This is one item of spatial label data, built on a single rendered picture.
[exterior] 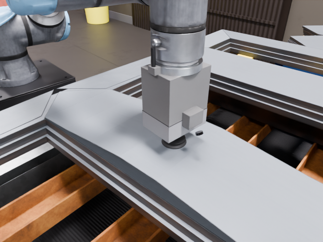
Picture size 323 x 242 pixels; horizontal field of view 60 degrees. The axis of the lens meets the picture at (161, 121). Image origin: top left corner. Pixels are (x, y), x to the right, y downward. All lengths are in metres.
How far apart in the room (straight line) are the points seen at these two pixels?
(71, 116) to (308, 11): 2.78
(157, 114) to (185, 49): 0.11
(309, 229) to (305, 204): 0.04
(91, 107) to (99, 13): 4.40
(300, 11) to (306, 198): 2.80
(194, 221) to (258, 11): 3.03
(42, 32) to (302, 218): 0.90
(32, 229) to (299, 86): 0.71
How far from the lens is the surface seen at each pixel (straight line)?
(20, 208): 0.70
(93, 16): 5.03
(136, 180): 0.46
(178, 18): 0.36
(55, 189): 0.72
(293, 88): 0.80
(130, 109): 0.60
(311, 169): 0.84
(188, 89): 0.40
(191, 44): 0.37
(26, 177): 0.87
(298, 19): 3.20
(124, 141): 0.49
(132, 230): 0.62
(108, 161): 0.50
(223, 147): 0.49
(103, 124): 0.56
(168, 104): 0.39
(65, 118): 0.62
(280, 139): 1.15
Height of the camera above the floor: 1.18
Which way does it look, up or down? 33 degrees down
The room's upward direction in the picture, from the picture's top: straight up
